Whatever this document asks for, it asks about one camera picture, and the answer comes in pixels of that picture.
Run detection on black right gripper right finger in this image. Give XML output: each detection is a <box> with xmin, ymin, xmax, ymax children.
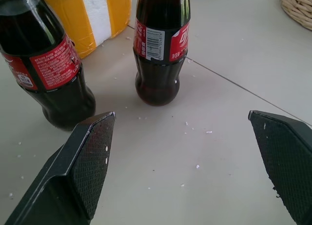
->
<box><xmin>248</xmin><ymin>110</ymin><xmax>312</xmax><ymax>225</ymax></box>

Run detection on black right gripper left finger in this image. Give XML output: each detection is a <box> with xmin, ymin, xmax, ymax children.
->
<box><xmin>4</xmin><ymin>111</ymin><xmax>117</xmax><ymax>225</ymax></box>

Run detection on cola bottle with text label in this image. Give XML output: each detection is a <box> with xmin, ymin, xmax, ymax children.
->
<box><xmin>0</xmin><ymin>0</ymin><xmax>96</xmax><ymax>132</ymax></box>

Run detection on cola bottle with barcode label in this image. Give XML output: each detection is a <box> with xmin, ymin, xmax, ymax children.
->
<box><xmin>133</xmin><ymin>0</ymin><xmax>191</xmax><ymax>107</ymax></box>

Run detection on white foam box yellow tape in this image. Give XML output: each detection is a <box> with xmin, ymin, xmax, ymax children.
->
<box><xmin>41</xmin><ymin>0</ymin><xmax>134</xmax><ymax>60</ymax></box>

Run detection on woven wicker basket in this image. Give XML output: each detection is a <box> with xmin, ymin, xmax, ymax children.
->
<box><xmin>279</xmin><ymin>0</ymin><xmax>312</xmax><ymax>31</ymax></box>

